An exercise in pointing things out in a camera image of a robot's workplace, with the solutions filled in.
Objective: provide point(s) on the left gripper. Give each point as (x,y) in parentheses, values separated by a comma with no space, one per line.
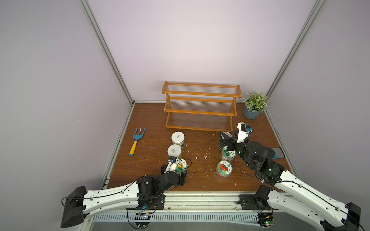
(183,179)

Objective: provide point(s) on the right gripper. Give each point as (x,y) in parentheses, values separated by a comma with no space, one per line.
(231,143)

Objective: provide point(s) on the green label jar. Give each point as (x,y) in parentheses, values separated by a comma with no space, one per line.
(227,155)
(178,138)

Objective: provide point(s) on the sunflower seed jar yellow label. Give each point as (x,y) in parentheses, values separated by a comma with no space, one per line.
(180,165)

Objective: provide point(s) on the red label tomato seed jar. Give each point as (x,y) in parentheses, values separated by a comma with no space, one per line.
(224,169)

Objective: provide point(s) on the tall white tin can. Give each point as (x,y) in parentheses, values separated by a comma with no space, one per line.
(175,150)

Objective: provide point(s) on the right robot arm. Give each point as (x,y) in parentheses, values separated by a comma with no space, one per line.
(283,191)

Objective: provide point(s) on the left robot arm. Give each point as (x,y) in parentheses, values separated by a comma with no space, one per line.
(144,193)

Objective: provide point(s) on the wooden three-tier shelf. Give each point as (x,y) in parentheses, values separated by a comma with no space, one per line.
(199,106)

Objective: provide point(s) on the left controller board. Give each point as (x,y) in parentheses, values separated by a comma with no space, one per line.
(142,220)

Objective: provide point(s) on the controller board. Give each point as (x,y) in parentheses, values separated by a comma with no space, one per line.
(142,220)
(265,220)

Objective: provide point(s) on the potted green plant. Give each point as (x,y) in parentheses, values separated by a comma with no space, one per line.
(254,105)

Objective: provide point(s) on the teal garden hand fork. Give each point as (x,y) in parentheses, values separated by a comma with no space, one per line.
(139,133)

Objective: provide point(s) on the right controller board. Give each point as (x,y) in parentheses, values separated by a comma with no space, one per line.
(265,220)

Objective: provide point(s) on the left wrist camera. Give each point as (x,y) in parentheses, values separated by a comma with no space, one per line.
(171,164)

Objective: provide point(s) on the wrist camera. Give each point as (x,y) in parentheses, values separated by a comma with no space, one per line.
(171,164)
(244,131)

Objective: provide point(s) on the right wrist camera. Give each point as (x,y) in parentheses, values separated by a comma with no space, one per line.
(244,131)

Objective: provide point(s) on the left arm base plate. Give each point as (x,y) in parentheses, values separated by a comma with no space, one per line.
(152,204)

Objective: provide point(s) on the aluminium rail frame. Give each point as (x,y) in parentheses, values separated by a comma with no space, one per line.
(196,211)

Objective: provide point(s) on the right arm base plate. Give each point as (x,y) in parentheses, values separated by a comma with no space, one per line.
(253,202)

